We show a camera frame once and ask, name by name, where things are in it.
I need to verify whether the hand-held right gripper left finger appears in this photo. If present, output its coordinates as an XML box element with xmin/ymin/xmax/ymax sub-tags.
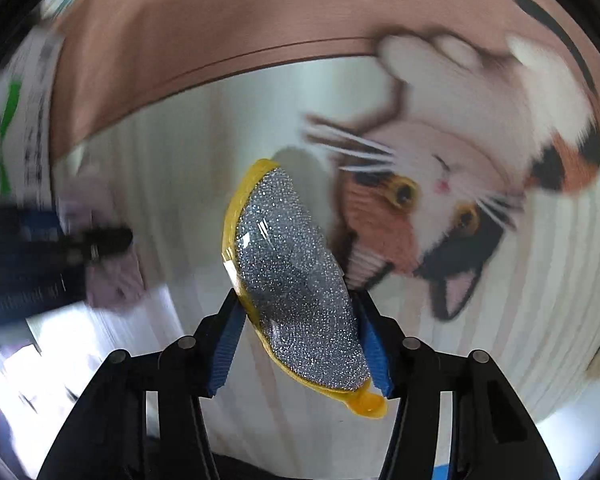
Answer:
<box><xmin>37</xmin><ymin>287</ymin><xmax>247</xmax><ymax>480</ymax></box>

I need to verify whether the purple cloth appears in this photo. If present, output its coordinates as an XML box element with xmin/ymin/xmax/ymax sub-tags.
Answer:
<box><xmin>55</xmin><ymin>175</ymin><xmax>147</xmax><ymax>311</ymax></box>

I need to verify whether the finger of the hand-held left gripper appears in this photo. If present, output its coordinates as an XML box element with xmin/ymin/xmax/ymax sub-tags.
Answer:
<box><xmin>20</xmin><ymin>208</ymin><xmax>134</xmax><ymax>267</ymax></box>

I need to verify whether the yellow silver scrubber sponge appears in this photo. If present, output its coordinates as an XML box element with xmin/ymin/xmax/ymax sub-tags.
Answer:
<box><xmin>221</xmin><ymin>158</ymin><xmax>388</xmax><ymax>418</ymax></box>

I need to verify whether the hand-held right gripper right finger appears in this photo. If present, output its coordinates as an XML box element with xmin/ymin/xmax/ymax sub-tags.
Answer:
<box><xmin>352</xmin><ymin>292</ymin><xmax>561</xmax><ymax>480</ymax></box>

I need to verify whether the cardboard box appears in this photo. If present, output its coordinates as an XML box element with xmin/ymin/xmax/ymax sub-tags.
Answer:
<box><xmin>0</xmin><ymin>0</ymin><xmax>96</xmax><ymax>206</ymax></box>

